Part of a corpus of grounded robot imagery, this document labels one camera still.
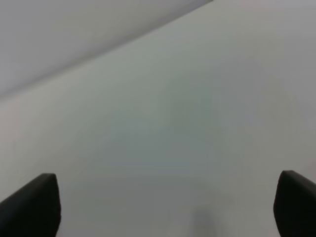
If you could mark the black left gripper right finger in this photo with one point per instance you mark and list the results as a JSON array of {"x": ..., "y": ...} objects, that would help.
[{"x": 295, "y": 205}]

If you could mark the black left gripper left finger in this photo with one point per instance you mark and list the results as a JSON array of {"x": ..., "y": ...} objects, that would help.
[{"x": 32, "y": 211}]

